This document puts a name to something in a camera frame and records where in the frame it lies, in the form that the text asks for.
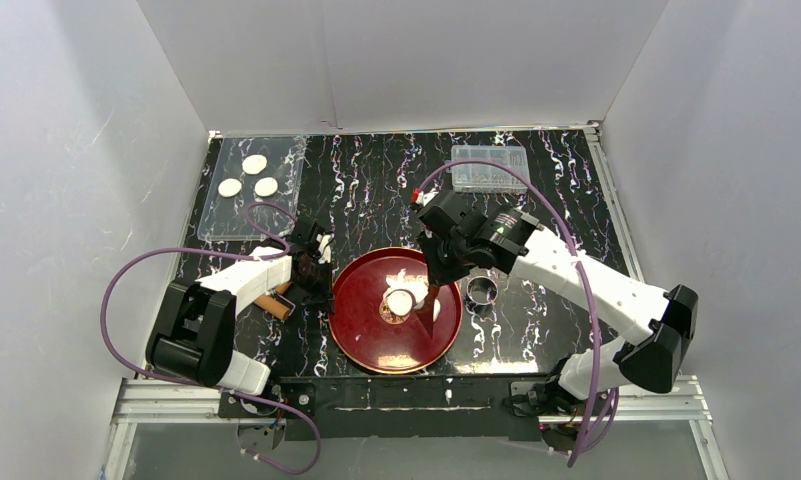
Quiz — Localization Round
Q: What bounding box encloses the wooden rolling pin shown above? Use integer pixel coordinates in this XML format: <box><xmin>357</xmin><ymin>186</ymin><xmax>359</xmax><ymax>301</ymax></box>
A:
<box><xmin>254</xmin><ymin>282</ymin><xmax>296</xmax><ymax>321</ymax></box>

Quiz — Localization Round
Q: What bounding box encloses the metal ring cutter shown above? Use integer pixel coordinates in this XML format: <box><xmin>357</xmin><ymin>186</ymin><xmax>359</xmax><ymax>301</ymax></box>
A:
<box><xmin>465</xmin><ymin>276</ymin><xmax>499</xmax><ymax>307</ymax></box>

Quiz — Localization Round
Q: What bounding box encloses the white dough piece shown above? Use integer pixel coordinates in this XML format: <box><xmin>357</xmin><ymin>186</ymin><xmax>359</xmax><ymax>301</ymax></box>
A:
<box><xmin>379</xmin><ymin>269</ymin><xmax>429</xmax><ymax>325</ymax></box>

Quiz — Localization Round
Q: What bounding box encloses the round red tray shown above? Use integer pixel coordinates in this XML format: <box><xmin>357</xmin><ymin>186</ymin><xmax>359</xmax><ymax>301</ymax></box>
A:
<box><xmin>329</xmin><ymin>247</ymin><xmax>464</xmax><ymax>374</ymax></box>

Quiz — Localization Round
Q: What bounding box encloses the scraper knife orange handle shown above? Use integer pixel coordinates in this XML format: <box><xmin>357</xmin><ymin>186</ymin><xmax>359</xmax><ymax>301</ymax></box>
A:
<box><xmin>413</xmin><ymin>285</ymin><xmax>441</xmax><ymax>337</ymax></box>

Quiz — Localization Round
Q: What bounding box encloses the cut round dough wrapper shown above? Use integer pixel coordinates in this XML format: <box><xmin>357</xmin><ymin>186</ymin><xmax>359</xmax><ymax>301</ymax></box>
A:
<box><xmin>384</xmin><ymin>289</ymin><xmax>416</xmax><ymax>317</ymax></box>

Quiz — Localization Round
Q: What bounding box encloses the clear plastic tray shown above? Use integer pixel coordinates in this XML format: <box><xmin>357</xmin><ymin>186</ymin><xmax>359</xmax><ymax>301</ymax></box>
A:
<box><xmin>196</xmin><ymin>135</ymin><xmax>307</xmax><ymax>242</ymax></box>

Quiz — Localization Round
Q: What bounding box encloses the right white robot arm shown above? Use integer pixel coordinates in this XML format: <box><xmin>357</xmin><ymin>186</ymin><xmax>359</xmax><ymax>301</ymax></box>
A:
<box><xmin>411</xmin><ymin>190</ymin><xmax>699</xmax><ymax>400</ymax></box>

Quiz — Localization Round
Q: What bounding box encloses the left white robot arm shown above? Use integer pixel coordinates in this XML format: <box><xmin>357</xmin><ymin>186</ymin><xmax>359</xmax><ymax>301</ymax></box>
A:
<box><xmin>145</xmin><ymin>220</ymin><xmax>334</xmax><ymax>395</ymax></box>

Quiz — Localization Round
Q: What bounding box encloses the white dough disc right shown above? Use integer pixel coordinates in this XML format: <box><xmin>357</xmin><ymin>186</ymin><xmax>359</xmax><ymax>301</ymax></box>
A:
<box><xmin>254</xmin><ymin>177</ymin><xmax>279</xmax><ymax>198</ymax></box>

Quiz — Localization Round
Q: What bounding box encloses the white dough disc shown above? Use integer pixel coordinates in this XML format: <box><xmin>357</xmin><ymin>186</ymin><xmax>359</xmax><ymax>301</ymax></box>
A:
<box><xmin>241</xmin><ymin>154</ymin><xmax>268</xmax><ymax>175</ymax></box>
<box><xmin>254</xmin><ymin>177</ymin><xmax>279</xmax><ymax>198</ymax></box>
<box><xmin>217</xmin><ymin>178</ymin><xmax>242</xmax><ymax>198</ymax></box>

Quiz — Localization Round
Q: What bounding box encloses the white dough disc left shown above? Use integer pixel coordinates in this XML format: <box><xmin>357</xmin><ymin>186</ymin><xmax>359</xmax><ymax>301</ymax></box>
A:
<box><xmin>217</xmin><ymin>178</ymin><xmax>242</xmax><ymax>198</ymax></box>

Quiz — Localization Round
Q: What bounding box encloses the white dough disc top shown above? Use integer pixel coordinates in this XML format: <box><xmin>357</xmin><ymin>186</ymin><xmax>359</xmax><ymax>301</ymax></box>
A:
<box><xmin>241</xmin><ymin>154</ymin><xmax>268</xmax><ymax>175</ymax></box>

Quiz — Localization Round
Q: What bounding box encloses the clear compartment storage box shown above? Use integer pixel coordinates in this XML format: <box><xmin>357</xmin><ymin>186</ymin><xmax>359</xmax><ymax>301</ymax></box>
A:
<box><xmin>449</xmin><ymin>145</ymin><xmax>529</xmax><ymax>195</ymax></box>

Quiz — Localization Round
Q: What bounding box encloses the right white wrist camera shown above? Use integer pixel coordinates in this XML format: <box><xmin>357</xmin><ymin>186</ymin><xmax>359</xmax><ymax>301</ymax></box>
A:
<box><xmin>410</xmin><ymin>189</ymin><xmax>439</xmax><ymax>209</ymax></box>

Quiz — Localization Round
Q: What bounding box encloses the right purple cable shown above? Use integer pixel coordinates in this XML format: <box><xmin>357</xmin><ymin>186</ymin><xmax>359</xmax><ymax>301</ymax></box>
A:
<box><xmin>416</xmin><ymin>158</ymin><xmax>620</xmax><ymax>470</ymax></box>

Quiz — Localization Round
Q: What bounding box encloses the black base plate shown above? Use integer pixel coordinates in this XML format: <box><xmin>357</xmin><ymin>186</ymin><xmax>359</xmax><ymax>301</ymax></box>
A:
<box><xmin>217</xmin><ymin>374</ymin><xmax>607</xmax><ymax>444</ymax></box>

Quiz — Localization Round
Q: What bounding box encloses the aluminium frame rail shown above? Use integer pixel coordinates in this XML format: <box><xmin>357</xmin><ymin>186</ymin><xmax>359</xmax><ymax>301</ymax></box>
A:
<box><xmin>102</xmin><ymin>375</ymin><xmax>728</xmax><ymax>479</ymax></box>

